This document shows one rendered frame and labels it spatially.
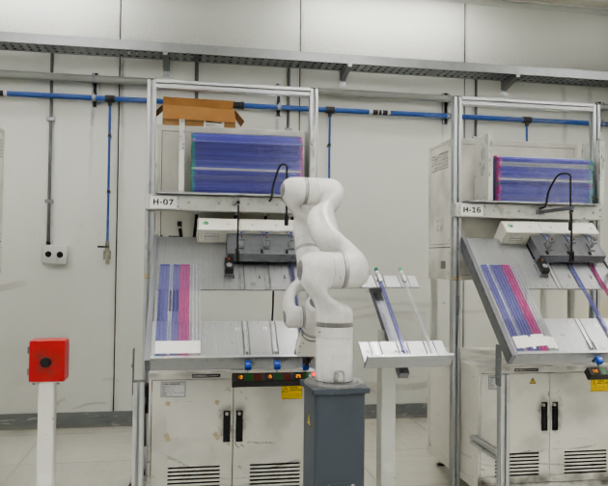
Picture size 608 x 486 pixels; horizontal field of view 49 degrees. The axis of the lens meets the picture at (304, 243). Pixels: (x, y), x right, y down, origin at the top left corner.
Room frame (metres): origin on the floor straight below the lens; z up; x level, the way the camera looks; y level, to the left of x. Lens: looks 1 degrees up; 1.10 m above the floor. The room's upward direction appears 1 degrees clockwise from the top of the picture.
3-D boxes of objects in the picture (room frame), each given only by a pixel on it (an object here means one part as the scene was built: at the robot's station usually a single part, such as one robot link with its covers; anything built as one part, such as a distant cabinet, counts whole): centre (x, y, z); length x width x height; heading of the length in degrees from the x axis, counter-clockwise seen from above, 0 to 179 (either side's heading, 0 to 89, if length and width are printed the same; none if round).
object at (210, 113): (3.31, 0.42, 1.82); 0.68 x 0.30 x 0.20; 100
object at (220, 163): (3.03, 0.27, 1.52); 0.51 x 0.13 x 0.27; 100
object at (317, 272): (2.14, -0.07, 1.00); 0.19 x 0.12 x 0.24; 105
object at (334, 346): (2.15, -0.10, 0.79); 0.19 x 0.19 x 0.18
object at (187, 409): (3.14, 0.35, 0.31); 0.70 x 0.65 x 0.62; 100
